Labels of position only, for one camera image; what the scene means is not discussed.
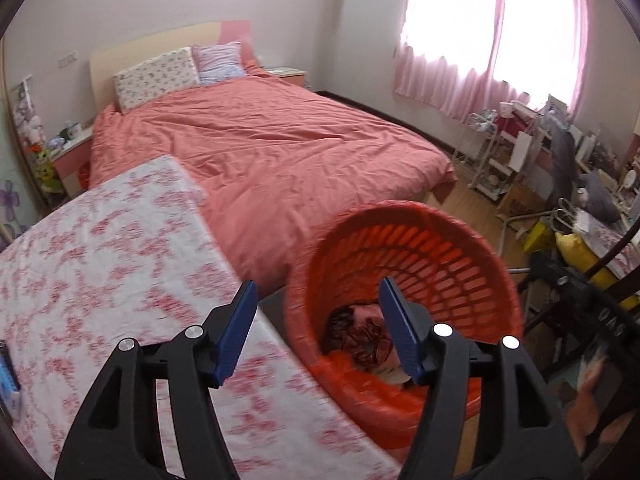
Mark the person's right hand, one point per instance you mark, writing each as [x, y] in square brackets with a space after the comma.
[587, 400]

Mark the grey chair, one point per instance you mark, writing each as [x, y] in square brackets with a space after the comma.
[565, 160]

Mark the coral pink bed blanket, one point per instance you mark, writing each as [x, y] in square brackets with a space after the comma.
[300, 160]

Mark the green yellow plush toy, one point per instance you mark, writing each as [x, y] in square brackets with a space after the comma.
[45, 167]

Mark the white plush toy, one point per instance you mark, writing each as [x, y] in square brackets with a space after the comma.
[29, 127]

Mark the purple flower wardrobe door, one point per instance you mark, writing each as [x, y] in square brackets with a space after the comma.
[7, 200]

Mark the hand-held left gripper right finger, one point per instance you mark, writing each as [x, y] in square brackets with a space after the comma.
[402, 330]

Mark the blue packet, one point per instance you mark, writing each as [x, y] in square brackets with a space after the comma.
[7, 370]

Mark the white floral pillow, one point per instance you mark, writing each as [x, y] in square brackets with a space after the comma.
[155, 77]

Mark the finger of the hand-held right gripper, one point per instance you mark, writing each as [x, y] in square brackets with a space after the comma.
[547, 267]

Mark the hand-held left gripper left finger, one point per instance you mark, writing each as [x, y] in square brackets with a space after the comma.
[235, 340]

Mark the grey cushion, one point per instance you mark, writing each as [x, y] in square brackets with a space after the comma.
[600, 195]

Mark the reddish brown patterned cloth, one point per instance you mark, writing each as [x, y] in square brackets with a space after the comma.
[365, 335]

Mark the pink striped pillow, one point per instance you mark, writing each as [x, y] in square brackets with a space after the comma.
[220, 62]

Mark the pink white nightstand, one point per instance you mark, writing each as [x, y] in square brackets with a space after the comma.
[70, 165]
[287, 74]

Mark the orange plastic basket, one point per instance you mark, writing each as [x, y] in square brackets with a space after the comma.
[450, 260]

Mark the small red bin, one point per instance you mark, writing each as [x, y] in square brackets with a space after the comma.
[85, 175]

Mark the pink floral tablecloth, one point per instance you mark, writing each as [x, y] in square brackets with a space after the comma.
[100, 260]

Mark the pink sheer curtain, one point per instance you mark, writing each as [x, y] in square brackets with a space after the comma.
[440, 80]
[570, 60]

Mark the beige bed headboard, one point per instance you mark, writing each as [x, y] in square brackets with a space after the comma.
[150, 42]

